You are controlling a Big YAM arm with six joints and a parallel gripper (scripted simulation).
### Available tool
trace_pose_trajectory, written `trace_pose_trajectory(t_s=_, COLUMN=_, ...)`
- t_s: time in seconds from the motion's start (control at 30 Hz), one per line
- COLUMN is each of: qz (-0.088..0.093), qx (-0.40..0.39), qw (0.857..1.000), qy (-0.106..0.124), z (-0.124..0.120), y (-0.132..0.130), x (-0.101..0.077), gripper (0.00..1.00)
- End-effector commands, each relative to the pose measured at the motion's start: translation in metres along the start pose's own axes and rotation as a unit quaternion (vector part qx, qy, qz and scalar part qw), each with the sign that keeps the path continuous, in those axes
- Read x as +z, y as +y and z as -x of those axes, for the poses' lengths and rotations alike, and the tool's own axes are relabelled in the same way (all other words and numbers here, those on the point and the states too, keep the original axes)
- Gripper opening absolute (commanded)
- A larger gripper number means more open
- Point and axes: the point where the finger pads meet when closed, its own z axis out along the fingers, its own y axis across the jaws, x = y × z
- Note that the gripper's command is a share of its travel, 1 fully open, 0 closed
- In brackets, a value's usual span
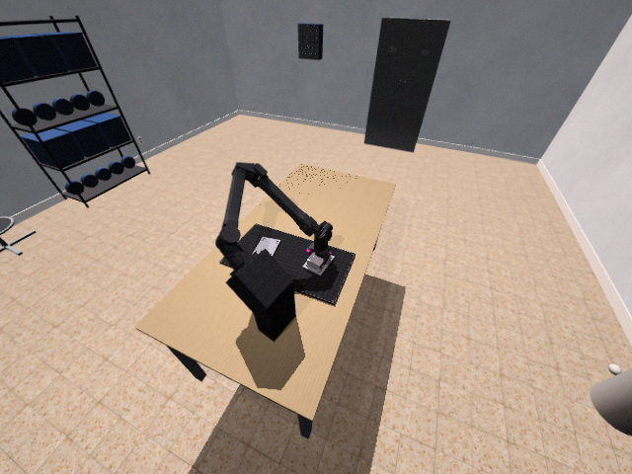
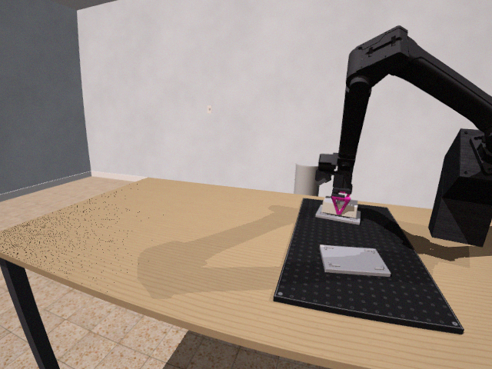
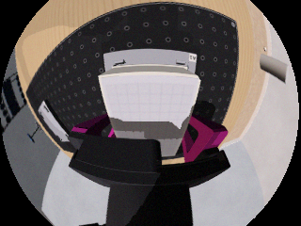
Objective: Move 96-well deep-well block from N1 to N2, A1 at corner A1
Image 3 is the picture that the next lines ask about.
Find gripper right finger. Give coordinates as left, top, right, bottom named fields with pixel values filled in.
left=182, top=113, right=228, bottom=162

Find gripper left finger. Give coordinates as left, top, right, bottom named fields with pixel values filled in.
left=71, top=113, right=116, bottom=137

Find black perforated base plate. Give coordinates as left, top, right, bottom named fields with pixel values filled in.
left=25, top=2, right=239, bottom=153

